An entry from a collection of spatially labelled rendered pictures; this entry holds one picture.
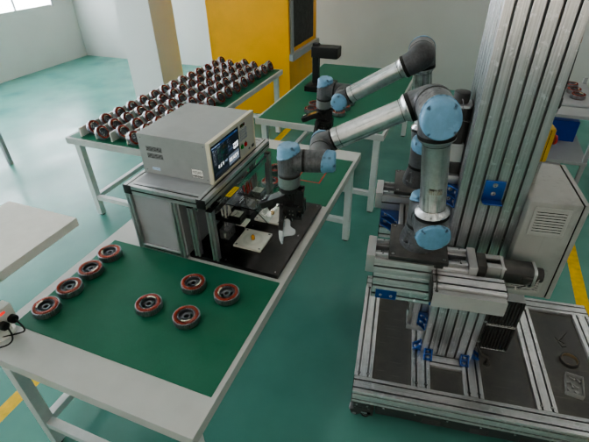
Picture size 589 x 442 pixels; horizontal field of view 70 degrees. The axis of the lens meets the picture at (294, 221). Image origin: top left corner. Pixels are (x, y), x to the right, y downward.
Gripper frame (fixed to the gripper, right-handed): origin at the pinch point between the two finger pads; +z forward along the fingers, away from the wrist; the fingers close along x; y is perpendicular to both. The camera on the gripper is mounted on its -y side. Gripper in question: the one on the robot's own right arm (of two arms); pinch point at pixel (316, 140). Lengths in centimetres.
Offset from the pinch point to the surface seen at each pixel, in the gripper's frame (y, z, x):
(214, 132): -35, -20, -45
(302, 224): 4.6, 33.1, -31.8
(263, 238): -9, 31, -52
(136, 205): -66, 12, -72
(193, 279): -28, 31, -89
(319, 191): 1.4, 38.5, 7.0
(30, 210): -79, -11, -112
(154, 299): -36, 29, -106
